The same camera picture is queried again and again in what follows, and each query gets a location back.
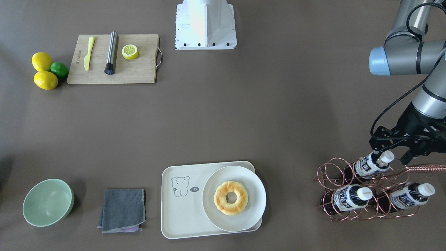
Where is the tea bottle white cap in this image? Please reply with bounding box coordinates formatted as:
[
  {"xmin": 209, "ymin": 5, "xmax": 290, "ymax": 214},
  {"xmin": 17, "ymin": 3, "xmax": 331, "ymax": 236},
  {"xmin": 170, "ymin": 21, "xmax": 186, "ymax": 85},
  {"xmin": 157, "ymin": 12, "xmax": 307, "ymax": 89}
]
[{"xmin": 343, "ymin": 150, "xmax": 395, "ymax": 182}]

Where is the cream serving tray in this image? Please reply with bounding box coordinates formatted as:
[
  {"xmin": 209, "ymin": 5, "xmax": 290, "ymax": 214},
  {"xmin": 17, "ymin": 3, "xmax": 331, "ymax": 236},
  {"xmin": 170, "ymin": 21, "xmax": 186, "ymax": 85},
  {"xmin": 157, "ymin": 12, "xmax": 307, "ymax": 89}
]
[{"xmin": 161, "ymin": 161, "xmax": 266, "ymax": 239}]

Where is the half lemon slice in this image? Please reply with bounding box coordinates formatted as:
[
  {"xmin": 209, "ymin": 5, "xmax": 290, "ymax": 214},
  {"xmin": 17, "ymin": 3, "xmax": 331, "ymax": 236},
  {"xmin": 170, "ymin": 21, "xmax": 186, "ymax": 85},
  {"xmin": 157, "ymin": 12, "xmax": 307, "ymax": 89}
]
[{"xmin": 121, "ymin": 44, "xmax": 139, "ymax": 60}]

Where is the green lime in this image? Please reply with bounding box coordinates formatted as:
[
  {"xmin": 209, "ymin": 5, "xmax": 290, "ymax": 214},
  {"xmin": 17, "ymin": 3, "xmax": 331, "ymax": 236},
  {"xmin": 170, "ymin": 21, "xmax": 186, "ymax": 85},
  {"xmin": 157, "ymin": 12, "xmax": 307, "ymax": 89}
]
[{"xmin": 50, "ymin": 62, "xmax": 69, "ymax": 78}]

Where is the mint green bowl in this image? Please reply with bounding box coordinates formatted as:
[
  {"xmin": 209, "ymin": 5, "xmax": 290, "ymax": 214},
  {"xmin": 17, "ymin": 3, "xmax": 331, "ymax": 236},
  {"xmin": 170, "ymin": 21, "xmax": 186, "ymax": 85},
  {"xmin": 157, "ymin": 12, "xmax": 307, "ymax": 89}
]
[{"xmin": 22, "ymin": 178, "xmax": 75, "ymax": 227}]

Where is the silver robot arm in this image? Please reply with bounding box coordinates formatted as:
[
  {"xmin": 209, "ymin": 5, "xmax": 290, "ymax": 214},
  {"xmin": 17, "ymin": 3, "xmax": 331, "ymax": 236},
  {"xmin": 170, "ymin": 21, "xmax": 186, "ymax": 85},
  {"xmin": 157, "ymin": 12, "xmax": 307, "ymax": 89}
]
[{"xmin": 369, "ymin": 0, "xmax": 446, "ymax": 165}]

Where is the grey folded cloth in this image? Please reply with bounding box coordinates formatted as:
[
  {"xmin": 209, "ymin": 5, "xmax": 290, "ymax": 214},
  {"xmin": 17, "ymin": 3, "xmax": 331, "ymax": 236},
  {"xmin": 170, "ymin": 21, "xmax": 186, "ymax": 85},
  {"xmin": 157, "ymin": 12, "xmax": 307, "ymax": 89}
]
[{"xmin": 97, "ymin": 188, "xmax": 146, "ymax": 234}]

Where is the glazed donut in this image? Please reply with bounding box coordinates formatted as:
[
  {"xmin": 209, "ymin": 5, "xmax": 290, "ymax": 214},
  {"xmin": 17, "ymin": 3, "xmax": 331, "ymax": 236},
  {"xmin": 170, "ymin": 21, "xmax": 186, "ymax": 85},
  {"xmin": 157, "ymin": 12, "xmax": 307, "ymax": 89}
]
[{"xmin": 213, "ymin": 181, "xmax": 249, "ymax": 216}]

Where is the yellow lemon outer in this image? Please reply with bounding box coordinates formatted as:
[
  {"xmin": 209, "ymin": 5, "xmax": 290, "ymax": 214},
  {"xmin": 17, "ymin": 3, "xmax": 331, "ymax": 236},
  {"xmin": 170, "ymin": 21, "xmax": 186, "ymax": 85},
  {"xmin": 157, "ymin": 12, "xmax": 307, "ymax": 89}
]
[{"xmin": 33, "ymin": 71, "xmax": 59, "ymax": 90}]

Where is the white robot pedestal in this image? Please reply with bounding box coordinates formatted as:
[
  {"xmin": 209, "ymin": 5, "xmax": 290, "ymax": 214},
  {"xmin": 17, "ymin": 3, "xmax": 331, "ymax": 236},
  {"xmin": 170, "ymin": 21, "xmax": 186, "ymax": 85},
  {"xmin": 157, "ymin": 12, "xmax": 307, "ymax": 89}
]
[{"xmin": 174, "ymin": 0, "xmax": 237, "ymax": 50}]

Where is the white plate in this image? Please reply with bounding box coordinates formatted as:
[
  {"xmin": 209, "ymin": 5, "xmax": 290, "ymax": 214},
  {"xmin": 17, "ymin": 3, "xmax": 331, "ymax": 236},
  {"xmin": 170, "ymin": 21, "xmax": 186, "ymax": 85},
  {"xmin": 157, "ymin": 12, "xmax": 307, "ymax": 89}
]
[{"xmin": 202, "ymin": 166, "xmax": 267, "ymax": 233}]

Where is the tea bottle in rack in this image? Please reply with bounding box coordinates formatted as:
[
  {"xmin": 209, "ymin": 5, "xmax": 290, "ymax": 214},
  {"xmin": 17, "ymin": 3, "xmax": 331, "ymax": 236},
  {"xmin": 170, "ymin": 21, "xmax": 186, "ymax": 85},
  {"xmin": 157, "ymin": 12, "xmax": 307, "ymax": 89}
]
[
  {"xmin": 320, "ymin": 184, "xmax": 373, "ymax": 215},
  {"xmin": 378, "ymin": 182, "xmax": 436, "ymax": 213}
]

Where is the wooden cutting board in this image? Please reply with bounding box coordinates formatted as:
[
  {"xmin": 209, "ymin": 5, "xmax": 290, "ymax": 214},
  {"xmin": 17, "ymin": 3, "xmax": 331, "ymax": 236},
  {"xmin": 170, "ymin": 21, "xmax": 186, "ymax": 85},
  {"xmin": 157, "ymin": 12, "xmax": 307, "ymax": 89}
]
[{"xmin": 67, "ymin": 34, "xmax": 161, "ymax": 84}]

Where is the copper wire bottle rack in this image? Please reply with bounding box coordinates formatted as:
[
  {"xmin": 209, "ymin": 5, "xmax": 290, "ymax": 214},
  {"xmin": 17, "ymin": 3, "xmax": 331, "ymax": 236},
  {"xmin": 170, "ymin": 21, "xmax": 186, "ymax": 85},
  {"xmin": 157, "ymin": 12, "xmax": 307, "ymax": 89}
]
[{"xmin": 315, "ymin": 158, "xmax": 428, "ymax": 221}]

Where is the yellow lemon near lime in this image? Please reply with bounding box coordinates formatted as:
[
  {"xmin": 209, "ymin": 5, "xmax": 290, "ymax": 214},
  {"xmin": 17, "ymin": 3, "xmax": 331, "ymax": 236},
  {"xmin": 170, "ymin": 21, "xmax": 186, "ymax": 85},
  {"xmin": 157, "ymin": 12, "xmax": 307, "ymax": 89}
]
[{"xmin": 31, "ymin": 52, "xmax": 54, "ymax": 72}]

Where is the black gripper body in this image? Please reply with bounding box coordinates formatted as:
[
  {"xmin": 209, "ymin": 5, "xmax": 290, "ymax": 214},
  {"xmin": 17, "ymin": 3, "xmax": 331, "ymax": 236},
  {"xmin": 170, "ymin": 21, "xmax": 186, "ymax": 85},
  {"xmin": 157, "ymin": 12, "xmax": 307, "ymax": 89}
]
[{"xmin": 369, "ymin": 103, "xmax": 446, "ymax": 157}]

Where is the copper twisted bar spoon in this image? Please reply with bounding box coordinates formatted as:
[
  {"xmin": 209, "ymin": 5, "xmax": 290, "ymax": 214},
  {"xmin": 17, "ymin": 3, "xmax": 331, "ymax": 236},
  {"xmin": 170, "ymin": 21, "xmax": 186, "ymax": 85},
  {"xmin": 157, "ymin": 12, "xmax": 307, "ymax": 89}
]
[{"xmin": 390, "ymin": 163, "xmax": 446, "ymax": 174}]

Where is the yellow plastic knife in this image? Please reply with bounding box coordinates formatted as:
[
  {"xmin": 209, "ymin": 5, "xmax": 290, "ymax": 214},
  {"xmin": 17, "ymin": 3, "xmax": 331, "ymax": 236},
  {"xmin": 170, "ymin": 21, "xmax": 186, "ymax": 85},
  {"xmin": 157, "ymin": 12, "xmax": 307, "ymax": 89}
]
[{"xmin": 83, "ymin": 36, "xmax": 95, "ymax": 71}]

